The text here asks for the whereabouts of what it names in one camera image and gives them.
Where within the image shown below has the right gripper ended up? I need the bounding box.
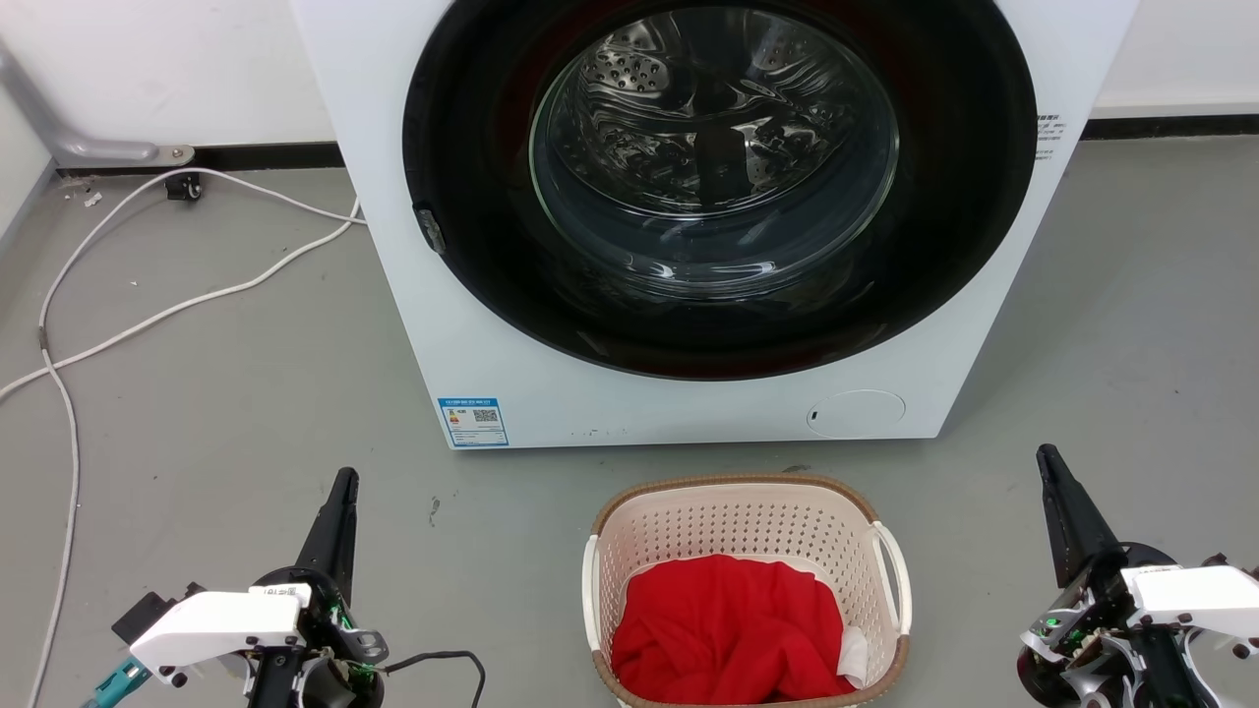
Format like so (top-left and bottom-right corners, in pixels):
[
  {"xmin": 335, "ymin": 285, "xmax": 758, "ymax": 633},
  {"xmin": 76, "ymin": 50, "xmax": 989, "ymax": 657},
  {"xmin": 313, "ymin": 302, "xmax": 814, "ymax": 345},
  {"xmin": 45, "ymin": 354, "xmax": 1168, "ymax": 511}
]
[{"xmin": 1017, "ymin": 444, "xmax": 1226, "ymax": 708}]

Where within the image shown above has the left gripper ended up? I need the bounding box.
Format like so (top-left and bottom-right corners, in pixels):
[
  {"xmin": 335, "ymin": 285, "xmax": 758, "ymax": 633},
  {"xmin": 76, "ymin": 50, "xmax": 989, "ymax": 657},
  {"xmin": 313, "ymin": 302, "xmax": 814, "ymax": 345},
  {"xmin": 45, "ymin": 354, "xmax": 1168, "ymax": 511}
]
[{"xmin": 246, "ymin": 468, "xmax": 390, "ymax": 708}]

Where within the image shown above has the beige perforated laundry basket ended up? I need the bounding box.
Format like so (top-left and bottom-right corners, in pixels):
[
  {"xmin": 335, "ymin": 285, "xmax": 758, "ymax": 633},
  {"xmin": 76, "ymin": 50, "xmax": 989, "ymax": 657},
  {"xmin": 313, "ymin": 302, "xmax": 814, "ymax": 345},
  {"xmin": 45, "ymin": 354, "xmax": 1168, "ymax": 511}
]
[{"xmin": 581, "ymin": 475, "xmax": 914, "ymax": 708}]

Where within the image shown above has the blue energy label sticker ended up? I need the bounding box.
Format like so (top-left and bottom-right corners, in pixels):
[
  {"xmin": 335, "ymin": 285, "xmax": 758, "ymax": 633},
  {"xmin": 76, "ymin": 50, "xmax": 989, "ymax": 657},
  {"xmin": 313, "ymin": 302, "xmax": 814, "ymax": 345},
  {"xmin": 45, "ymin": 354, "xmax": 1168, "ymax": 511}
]
[{"xmin": 438, "ymin": 397, "xmax": 510, "ymax": 449}]

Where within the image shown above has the round white filter cover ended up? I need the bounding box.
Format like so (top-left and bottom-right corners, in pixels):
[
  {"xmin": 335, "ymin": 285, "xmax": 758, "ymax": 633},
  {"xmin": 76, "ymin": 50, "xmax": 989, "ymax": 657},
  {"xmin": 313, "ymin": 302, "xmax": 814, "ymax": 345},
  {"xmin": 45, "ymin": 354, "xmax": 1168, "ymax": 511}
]
[{"xmin": 807, "ymin": 389, "xmax": 908, "ymax": 440}]

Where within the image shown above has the white front-load washing machine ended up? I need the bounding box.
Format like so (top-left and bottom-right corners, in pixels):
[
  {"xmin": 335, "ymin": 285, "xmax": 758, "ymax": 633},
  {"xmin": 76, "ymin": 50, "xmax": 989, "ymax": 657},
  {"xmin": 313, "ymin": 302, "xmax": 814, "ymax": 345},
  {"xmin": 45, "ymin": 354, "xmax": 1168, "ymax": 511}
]
[{"xmin": 289, "ymin": 0, "xmax": 1140, "ymax": 451}]

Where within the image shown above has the white cloth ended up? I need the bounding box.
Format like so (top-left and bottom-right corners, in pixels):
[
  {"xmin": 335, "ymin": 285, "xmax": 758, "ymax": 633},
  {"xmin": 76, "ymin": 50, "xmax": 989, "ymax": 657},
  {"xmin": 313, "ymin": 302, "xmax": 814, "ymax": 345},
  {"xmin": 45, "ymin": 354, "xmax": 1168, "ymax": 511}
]
[{"xmin": 836, "ymin": 625, "xmax": 870, "ymax": 689}]

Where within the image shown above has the black round washer door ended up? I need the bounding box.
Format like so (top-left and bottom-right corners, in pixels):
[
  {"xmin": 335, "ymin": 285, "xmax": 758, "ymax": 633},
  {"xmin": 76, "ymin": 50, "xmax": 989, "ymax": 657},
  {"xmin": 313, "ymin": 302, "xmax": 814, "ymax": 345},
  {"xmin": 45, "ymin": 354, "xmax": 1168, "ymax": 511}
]
[{"xmin": 402, "ymin": 0, "xmax": 1040, "ymax": 382}]

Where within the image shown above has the red garment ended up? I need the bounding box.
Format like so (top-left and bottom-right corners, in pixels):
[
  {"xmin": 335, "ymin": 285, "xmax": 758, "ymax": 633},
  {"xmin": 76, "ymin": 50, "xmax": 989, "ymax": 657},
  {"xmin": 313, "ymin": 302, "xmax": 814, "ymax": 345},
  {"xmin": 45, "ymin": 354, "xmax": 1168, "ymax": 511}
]
[{"xmin": 610, "ymin": 554, "xmax": 857, "ymax": 705}]

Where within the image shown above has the grey metal pipe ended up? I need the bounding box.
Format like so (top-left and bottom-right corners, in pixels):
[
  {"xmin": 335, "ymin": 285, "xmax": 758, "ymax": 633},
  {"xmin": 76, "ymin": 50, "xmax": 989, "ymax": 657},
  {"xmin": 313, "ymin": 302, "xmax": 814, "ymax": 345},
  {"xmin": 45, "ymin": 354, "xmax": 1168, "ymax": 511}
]
[{"xmin": 0, "ymin": 43, "xmax": 196, "ymax": 168}]

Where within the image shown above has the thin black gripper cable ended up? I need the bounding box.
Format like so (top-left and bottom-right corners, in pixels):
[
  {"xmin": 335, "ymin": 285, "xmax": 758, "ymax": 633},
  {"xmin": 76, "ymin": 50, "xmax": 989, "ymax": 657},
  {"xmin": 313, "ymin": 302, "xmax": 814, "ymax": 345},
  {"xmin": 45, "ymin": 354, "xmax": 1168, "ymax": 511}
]
[{"xmin": 380, "ymin": 650, "xmax": 488, "ymax": 708}]

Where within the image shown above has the teal cable connector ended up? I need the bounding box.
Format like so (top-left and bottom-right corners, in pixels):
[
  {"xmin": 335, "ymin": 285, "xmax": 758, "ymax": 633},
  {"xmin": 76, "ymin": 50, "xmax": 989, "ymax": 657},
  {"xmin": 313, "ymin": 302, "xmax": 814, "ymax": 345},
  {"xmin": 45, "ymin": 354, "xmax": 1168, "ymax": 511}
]
[{"xmin": 81, "ymin": 657, "xmax": 152, "ymax": 708}]

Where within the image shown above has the thin white power cable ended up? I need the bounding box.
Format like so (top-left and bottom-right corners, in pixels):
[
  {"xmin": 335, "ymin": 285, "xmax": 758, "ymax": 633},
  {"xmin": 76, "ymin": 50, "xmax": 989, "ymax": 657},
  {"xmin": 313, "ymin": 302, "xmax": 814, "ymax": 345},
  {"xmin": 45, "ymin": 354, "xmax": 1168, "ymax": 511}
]
[{"xmin": 26, "ymin": 167, "xmax": 367, "ymax": 708}]

